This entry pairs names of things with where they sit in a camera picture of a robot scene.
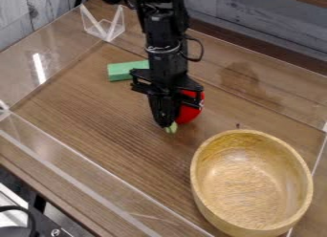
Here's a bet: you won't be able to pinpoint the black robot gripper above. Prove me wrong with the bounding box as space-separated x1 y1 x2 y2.
131 44 204 128

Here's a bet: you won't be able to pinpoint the red toy strawberry green leaves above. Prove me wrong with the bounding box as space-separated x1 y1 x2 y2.
163 89 206 135

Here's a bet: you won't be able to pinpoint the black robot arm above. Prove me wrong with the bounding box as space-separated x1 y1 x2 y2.
131 0 204 128

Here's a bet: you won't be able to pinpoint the green rectangular block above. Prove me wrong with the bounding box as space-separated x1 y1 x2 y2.
107 60 150 82

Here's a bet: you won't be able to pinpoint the wooden bowl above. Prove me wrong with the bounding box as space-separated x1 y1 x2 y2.
191 129 312 237

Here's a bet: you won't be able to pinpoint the clear acrylic enclosure wall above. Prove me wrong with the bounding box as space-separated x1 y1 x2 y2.
0 11 327 237

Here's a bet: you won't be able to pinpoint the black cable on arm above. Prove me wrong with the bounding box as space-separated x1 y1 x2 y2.
180 35 206 63

